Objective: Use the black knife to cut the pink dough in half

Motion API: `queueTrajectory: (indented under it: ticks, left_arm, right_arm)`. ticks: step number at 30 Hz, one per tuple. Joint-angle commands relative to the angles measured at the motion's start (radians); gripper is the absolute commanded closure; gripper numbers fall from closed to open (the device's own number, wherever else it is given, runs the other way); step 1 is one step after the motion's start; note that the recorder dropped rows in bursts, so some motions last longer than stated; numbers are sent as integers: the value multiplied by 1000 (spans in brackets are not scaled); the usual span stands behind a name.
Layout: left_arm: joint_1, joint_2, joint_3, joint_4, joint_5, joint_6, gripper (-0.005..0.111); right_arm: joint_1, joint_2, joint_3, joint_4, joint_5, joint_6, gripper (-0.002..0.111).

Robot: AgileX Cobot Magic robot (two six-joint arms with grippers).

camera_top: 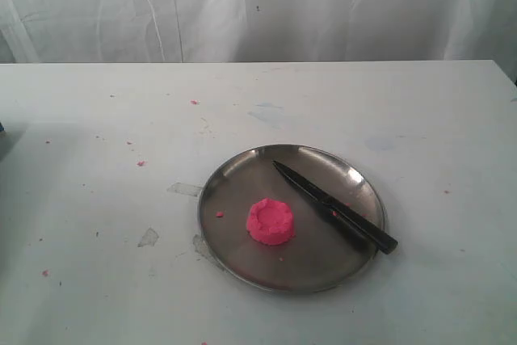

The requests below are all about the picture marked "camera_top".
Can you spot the white backdrop curtain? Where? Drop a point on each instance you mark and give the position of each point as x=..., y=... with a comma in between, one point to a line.
x=257, y=30

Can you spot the black knife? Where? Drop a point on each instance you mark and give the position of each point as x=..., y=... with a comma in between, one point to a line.
x=338, y=210

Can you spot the clear tape under plate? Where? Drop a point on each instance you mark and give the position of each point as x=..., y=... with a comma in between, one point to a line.
x=202, y=249

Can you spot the clear tape piece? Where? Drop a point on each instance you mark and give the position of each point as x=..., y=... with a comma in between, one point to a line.
x=185, y=189
x=149, y=238

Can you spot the clear tape piece upper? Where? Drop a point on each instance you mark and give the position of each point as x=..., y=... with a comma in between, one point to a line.
x=185, y=189

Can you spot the round steel plate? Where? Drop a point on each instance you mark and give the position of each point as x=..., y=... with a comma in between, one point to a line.
x=323, y=252

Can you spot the clear tape piece lower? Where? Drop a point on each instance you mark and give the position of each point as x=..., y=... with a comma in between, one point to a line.
x=149, y=238

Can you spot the pink dough piece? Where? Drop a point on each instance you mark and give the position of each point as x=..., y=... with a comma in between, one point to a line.
x=270, y=222

